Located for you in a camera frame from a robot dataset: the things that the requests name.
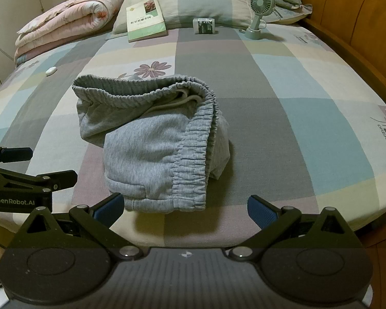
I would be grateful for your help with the patchwork pillow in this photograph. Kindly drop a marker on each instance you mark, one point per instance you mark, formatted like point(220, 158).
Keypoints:
point(193, 3)
point(289, 14)

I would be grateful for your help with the small tissue pack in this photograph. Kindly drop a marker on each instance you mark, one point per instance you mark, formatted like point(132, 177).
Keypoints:
point(204, 26)

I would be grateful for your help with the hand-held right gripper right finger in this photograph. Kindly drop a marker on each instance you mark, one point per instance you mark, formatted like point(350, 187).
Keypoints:
point(262, 210)

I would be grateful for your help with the green handheld fan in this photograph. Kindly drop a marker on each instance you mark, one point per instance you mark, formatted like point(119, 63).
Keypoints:
point(262, 4)

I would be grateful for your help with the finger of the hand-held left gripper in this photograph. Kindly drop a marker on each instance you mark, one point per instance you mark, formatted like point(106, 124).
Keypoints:
point(51, 178)
point(14, 154)

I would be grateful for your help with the green and white book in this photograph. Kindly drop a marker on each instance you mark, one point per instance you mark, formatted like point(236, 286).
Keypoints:
point(146, 19)

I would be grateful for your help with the grey sweatpants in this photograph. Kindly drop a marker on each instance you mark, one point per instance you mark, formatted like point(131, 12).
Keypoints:
point(141, 148)

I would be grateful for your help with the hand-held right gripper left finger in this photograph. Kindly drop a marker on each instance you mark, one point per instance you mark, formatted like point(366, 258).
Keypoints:
point(107, 210)

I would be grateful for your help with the wooden headboard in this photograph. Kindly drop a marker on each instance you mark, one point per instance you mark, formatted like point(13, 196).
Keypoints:
point(357, 13)

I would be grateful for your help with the small white case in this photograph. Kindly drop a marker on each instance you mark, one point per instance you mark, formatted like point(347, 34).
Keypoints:
point(51, 71)

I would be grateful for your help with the pink floral quilt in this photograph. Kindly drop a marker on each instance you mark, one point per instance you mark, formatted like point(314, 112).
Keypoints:
point(67, 13)

